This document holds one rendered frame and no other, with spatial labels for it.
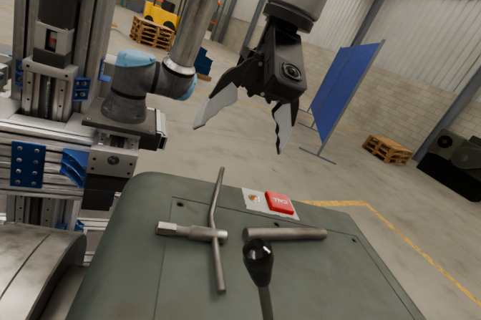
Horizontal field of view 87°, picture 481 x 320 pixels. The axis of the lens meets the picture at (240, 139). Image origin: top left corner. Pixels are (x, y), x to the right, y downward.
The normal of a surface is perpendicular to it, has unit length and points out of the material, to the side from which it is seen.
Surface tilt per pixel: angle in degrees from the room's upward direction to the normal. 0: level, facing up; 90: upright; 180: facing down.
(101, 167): 90
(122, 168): 90
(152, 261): 0
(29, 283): 5
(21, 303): 11
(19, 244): 16
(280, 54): 30
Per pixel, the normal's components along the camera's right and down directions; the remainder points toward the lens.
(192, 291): 0.36, -0.86
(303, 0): 0.04, 0.40
